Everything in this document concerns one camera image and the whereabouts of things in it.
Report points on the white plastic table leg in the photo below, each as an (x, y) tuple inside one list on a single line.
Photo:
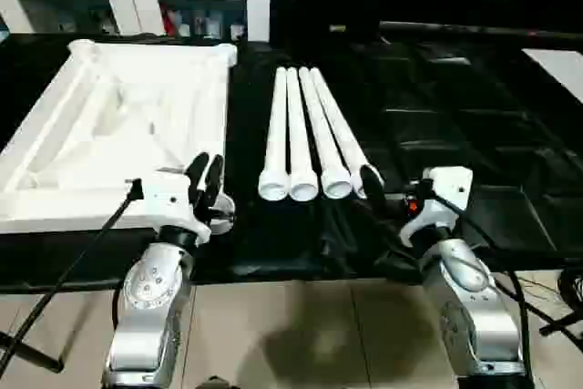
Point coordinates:
[(341, 125), (275, 143), (322, 134), (298, 147)]

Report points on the white plastic table top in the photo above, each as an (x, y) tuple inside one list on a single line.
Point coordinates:
[(114, 88)]

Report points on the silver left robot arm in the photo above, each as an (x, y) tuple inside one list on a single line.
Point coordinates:
[(146, 289)]

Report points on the black work mat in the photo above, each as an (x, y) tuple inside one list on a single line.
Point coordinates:
[(455, 134)]

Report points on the white flat board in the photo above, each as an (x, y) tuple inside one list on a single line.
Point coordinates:
[(555, 70)]

